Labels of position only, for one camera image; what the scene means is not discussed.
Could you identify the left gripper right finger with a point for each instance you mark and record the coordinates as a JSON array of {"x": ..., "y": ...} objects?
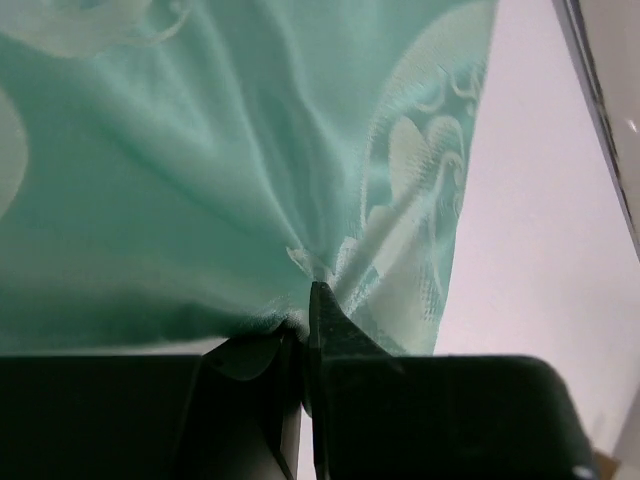
[{"x": 380, "y": 416}]

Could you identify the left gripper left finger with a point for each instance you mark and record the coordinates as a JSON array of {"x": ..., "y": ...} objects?
[{"x": 231, "y": 413}]

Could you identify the green patterned cloth placemat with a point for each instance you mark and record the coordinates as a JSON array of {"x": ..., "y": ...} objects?
[{"x": 173, "y": 171}]

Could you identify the aluminium table edge rail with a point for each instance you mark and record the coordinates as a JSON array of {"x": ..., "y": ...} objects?
[{"x": 603, "y": 42}]

